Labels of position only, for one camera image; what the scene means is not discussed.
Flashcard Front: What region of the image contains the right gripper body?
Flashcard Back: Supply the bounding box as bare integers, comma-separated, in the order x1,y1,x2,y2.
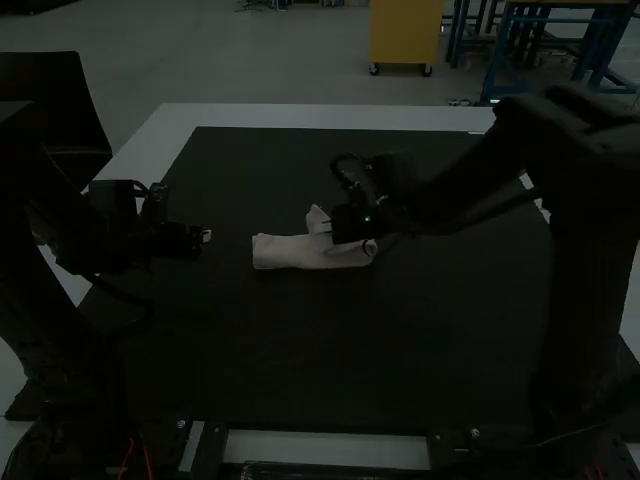
330,201,384,247

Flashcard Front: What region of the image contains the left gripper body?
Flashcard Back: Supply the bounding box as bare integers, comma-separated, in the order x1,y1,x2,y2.
144,218,204,262

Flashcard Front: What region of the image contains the pale towel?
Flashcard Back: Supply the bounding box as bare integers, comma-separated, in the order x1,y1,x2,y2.
251,203,379,274

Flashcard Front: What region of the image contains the black mat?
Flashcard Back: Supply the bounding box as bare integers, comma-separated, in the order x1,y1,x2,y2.
4,125,640,437

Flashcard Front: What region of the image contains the yellow wheeled cabinet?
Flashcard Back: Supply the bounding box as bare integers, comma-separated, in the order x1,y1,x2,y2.
368,0,446,78

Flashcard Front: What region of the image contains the black clamp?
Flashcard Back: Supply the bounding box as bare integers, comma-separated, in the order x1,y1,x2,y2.
192,422,230,480
426,428,474,459

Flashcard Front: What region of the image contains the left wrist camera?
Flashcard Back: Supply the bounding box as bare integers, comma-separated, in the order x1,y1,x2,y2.
141,182,170,222

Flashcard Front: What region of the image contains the black cable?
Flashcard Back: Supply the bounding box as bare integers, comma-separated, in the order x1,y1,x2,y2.
329,152,375,192

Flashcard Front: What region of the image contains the blue metal frame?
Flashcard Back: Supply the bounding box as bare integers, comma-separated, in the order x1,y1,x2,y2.
443,0,507,70
478,0,640,107

